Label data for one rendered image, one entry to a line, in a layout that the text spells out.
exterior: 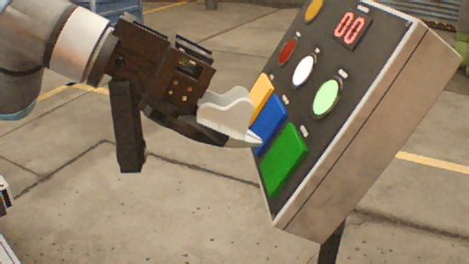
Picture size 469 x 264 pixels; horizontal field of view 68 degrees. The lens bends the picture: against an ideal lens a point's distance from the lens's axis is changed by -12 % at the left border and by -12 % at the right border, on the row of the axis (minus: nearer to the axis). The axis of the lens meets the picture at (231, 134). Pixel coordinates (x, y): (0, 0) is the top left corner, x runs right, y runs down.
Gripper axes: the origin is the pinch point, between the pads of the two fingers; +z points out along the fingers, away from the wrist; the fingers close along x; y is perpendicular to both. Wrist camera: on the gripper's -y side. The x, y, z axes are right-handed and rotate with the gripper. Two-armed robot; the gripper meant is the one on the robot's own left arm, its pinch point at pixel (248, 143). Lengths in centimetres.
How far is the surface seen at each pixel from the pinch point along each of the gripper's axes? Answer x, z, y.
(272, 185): -2.8, 4.5, -2.5
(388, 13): -1.2, 5.2, 21.7
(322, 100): -0.3, 4.8, 9.0
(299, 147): -2.6, 4.5, 3.3
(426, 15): 608, 415, 146
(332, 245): 7.6, 27.7, -14.1
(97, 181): 149, -5, -122
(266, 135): 7.2, 4.5, -0.6
